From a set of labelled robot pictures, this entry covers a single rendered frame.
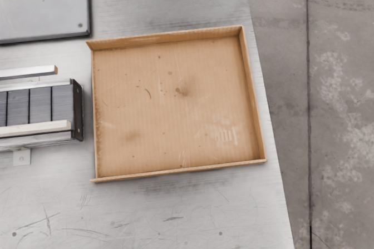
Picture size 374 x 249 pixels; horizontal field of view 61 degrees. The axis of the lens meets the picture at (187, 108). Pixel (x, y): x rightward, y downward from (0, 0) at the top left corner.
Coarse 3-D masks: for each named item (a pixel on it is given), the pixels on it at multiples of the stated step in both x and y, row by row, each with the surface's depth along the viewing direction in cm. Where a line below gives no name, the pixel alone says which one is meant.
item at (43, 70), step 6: (36, 66) 48; (42, 66) 48; (48, 66) 48; (54, 66) 48; (0, 72) 47; (6, 72) 47; (12, 72) 47; (18, 72) 47; (24, 72) 47; (30, 72) 47; (36, 72) 47; (42, 72) 47; (48, 72) 47; (54, 72) 48; (0, 78) 48; (6, 78) 48; (12, 78) 48; (18, 78) 48
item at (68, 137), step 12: (12, 84) 56; (24, 84) 56; (36, 84) 56; (48, 84) 56; (60, 84) 56; (60, 132) 53; (72, 132) 54; (0, 144) 53; (12, 144) 53; (24, 144) 54; (36, 144) 55; (48, 144) 57; (60, 144) 57
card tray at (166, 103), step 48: (96, 48) 62; (144, 48) 62; (192, 48) 62; (240, 48) 62; (96, 96) 60; (144, 96) 60; (192, 96) 60; (240, 96) 60; (96, 144) 57; (144, 144) 57; (192, 144) 57; (240, 144) 57
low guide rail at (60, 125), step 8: (64, 120) 50; (0, 128) 50; (8, 128) 50; (16, 128) 50; (24, 128) 50; (32, 128) 50; (40, 128) 50; (48, 128) 50; (56, 128) 50; (64, 128) 51; (0, 136) 51
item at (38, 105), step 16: (0, 96) 55; (16, 96) 55; (32, 96) 55; (48, 96) 55; (64, 96) 55; (0, 112) 54; (16, 112) 54; (32, 112) 54; (48, 112) 54; (64, 112) 54
